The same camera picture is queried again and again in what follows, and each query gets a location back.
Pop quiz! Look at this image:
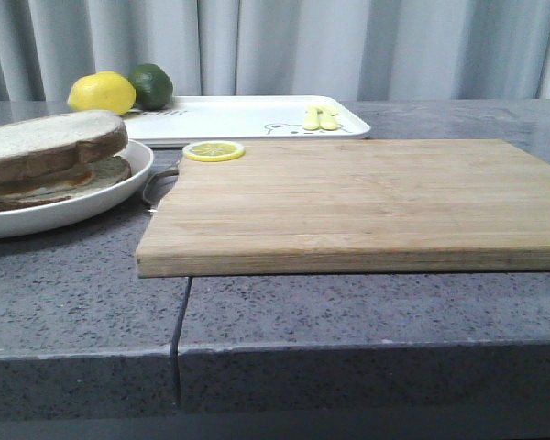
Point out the white round plate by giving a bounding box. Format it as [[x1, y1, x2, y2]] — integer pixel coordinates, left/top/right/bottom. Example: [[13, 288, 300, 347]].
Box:
[[0, 140, 154, 238]]

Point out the left yellow utensil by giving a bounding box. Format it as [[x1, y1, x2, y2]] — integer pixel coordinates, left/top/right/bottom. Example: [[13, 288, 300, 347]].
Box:
[[302, 104, 320, 131]]

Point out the green lime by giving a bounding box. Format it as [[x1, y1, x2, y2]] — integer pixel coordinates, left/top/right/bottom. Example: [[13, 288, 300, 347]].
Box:
[[127, 63, 173, 111]]

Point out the grey curtain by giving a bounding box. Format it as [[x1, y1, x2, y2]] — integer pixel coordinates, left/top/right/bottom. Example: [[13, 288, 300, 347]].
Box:
[[0, 1, 550, 101]]

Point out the yellow lemon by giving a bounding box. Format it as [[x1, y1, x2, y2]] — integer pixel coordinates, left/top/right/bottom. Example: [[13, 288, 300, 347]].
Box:
[[67, 71, 137, 116]]

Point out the yellow utensil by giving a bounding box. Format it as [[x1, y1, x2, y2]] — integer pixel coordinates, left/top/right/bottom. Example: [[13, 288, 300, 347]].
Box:
[[302, 104, 320, 131], [314, 104, 339, 131]]

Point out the wooden cutting board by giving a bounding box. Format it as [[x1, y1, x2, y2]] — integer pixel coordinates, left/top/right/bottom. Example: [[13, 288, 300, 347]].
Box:
[[136, 139, 550, 277]]

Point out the bread slice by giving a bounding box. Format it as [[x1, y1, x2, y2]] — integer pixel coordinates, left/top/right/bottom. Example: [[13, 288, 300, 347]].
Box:
[[0, 110, 128, 184], [0, 156, 131, 212]]

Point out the fried egg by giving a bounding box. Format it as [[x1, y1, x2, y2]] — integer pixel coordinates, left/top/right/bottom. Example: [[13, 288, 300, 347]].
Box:
[[0, 165, 95, 200]]

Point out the right yellow utensil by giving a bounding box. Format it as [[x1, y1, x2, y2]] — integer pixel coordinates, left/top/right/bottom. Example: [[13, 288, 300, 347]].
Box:
[[314, 104, 339, 131]]

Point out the lemon slice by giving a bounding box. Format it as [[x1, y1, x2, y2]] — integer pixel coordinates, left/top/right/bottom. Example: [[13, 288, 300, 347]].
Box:
[[182, 140, 246, 162]]

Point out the white rectangular tray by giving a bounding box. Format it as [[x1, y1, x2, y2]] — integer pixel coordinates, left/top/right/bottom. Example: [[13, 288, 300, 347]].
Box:
[[123, 95, 370, 148]]

